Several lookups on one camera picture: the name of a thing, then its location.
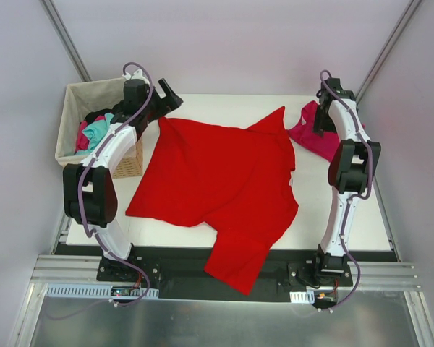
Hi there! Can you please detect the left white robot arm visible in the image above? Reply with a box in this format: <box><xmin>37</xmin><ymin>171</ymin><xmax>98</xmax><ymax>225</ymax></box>
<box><xmin>63</xmin><ymin>78</ymin><xmax>183</xmax><ymax>281</ymax></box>

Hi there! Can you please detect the right white cable duct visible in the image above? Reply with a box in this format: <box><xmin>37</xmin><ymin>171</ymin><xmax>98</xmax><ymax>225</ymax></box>
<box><xmin>289</xmin><ymin>291</ymin><xmax>315</xmax><ymax>304</ymax></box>

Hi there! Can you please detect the red t shirt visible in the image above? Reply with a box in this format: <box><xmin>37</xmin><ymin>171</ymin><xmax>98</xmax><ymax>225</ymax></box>
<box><xmin>126</xmin><ymin>108</ymin><xmax>299</xmax><ymax>295</ymax></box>

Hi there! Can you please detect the teal t shirt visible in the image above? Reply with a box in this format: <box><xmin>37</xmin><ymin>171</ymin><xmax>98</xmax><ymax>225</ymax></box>
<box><xmin>78</xmin><ymin>113</ymin><xmax>114</xmax><ymax>154</ymax></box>

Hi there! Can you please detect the white cable duct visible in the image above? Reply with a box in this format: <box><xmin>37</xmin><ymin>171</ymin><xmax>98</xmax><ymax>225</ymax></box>
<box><xmin>46</xmin><ymin>284</ymin><xmax>159</xmax><ymax>300</ymax></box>
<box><xmin>289</xmin><ymin>291</ymin><xmax>315</xmax><ymax>304</ymax></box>

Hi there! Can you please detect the magenta t shirt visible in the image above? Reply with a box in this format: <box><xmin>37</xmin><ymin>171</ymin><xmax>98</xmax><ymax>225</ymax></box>
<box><xmin>287</xmin><ymin>100</ymin><xmax>340</xmax><ymax>163</ymax></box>

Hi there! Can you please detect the wicker basket with cloth liner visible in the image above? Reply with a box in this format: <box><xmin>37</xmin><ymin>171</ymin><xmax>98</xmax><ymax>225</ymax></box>
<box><xmin>55</xmin><ymin>78</ymin><xmax>125</xmax><ymax>167</ymax></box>

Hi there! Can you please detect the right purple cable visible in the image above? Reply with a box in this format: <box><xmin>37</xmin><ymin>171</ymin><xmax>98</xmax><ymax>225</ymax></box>
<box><xmin>292</xmin><ymin>69</ymin><xmax>373</xmax><ymax>319</ymax></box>

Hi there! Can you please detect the aluminium frame rail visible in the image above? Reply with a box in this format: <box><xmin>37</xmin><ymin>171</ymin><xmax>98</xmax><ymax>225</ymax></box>
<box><xmin>30</xmin><ymin>254</ymin><xmax>106</xmax><ymax>280</ymax></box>

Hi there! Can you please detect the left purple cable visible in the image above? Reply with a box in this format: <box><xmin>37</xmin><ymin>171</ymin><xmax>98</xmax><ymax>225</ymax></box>
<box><xmin>43</xmin><ymin>61</ymin><xmax>156</xmax><ymax>320</ymax></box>

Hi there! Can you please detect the black t shirt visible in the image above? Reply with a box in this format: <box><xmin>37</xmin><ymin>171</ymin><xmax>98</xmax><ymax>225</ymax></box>
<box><xmin>84</xmin><ymin>102</ymin><xmax>122</xmax><ymax>124</ymax></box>

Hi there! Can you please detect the purple cable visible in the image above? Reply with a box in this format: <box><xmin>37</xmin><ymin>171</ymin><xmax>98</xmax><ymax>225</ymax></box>
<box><xmin>292</xmin><ymin>69</ymin><xmax>373</xmax><ymax>319</ymax></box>
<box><xmin>43</xmin><ymin>61</ymin><xmax>156</xmax><ymax>320</ymax></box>

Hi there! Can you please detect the left white cable duct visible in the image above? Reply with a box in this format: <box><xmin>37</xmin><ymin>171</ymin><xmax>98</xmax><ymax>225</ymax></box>
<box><xmin>46</xmin><ymin>284</ymin><xmax>159</xmax><ymax>300</ymax></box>

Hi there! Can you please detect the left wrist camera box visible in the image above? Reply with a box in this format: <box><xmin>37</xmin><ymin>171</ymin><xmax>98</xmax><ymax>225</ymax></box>
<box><xmin>122</xmin><ymin>69</ymin><xmax>149</xmax><ymax>84</ymax></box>

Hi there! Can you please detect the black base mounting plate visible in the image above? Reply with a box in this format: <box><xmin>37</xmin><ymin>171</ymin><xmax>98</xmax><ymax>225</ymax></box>
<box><xmin>54</xmin><ymin>245</ymin><xmax>352</xmax><ymax>301</ymax></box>

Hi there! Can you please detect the pink t shirt in basket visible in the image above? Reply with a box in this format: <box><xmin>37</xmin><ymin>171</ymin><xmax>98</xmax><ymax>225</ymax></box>
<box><xmin>75</xmin><ymin>121</ymin><xmax>88</xmax><ymax>155</ymax></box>

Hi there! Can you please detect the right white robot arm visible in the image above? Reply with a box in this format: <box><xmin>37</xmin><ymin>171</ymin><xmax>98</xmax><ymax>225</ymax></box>
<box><xmin>311</xmin><ymin>70</ymin><xmax>381</xmax><ymax>287</ymax></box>

